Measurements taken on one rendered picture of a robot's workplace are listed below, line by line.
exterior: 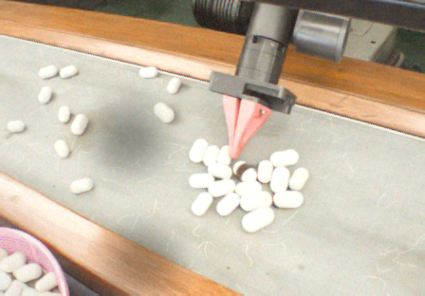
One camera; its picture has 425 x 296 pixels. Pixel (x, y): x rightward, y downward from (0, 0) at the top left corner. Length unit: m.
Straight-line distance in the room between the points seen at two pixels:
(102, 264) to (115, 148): 0.20
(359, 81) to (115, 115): 0.38
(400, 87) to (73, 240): 0.48
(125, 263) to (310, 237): 0.21
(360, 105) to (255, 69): 0.17
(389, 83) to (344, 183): 0.18
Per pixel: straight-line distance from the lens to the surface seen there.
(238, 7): 0.84
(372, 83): 0.63
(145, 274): 0.45
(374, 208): 0.51
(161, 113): 0.62
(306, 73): 0.64
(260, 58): 0.52
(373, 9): 0.21
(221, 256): 0.47
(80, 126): 0.65
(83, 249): 0.49
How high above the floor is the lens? 1.15
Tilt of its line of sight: 44 degrees down
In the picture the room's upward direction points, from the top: 11 degrees counter-clockwise
